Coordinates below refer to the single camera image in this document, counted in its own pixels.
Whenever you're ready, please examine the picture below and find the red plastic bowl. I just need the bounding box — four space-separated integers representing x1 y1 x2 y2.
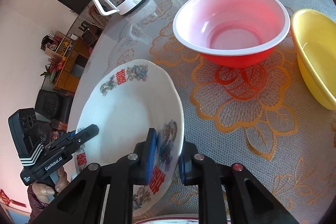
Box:
173 0 291 69

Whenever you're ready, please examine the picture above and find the yellow plastic bowl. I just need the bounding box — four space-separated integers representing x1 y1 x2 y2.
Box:
290 9 336 111

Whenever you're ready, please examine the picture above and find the person's left hand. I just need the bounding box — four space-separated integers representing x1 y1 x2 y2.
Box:
34 168 71 204

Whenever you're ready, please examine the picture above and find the person's left forearm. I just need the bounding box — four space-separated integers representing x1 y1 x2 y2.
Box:
27 185 48 224

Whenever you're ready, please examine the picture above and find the potted plant with red flowers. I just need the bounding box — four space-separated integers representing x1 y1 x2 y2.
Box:
40 56 60 83

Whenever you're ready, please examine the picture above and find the white printed plate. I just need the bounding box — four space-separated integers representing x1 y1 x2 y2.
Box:
74 59 184 218

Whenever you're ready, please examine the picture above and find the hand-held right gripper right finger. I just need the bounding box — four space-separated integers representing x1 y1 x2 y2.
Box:
178 141 300 224

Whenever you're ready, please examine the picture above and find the wooden cabinet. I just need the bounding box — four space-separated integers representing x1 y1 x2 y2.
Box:
43 14 105 94

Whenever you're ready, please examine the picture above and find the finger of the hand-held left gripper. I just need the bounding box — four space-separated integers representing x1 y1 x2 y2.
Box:
44 124 100 155

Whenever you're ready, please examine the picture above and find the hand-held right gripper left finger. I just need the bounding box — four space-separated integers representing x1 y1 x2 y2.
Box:
29 128 158 224

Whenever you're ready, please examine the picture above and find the lace tablecloth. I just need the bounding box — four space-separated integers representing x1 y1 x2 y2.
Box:
67 0 336 224

